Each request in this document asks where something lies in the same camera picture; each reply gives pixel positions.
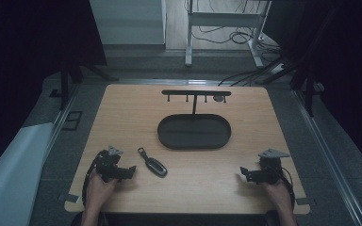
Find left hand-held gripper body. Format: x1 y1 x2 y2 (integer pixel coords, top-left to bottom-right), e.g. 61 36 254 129
94 145 124 184

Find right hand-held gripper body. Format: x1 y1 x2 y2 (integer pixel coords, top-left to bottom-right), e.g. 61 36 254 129
254 148 291 186

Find black car key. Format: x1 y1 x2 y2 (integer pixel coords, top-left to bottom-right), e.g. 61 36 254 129
137 146 169 178

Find black key rack with tray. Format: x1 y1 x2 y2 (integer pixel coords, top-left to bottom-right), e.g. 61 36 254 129
156 89 233 151

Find person's right hand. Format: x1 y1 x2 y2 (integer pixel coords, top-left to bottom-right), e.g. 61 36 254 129
261 179 294 216

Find person's left hand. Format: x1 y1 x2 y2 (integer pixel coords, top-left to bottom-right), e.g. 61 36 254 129
84 171 119 215

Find grey tape piece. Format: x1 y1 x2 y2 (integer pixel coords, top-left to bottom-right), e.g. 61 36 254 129
295 197 316 207
58 193 81 204

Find black stand legs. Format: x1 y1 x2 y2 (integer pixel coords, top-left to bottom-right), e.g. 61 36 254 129
49 57 120 110
256 46 325 118

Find white sheet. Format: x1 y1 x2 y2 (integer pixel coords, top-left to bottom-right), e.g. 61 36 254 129
0 121 55 226

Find white cabinet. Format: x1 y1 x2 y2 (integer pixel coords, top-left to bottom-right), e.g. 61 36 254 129
89 0 168 46

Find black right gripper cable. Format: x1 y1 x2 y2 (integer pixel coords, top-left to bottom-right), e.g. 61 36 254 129
278 165 297 209

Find black rectangular floor frame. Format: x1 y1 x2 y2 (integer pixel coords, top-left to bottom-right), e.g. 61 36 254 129
61 110 84 132

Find metal floor rail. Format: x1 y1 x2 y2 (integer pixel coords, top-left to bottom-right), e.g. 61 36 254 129
42 84 81 161
289 89 362 226

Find bundle of black cables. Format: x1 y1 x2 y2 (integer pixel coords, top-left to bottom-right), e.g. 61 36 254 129
217 61 286 88

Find tangled black floor cables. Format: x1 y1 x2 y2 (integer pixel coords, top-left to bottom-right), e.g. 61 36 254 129
190 24 282 63

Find white desk frame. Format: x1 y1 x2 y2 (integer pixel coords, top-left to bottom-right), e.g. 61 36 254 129
184 0 273 69

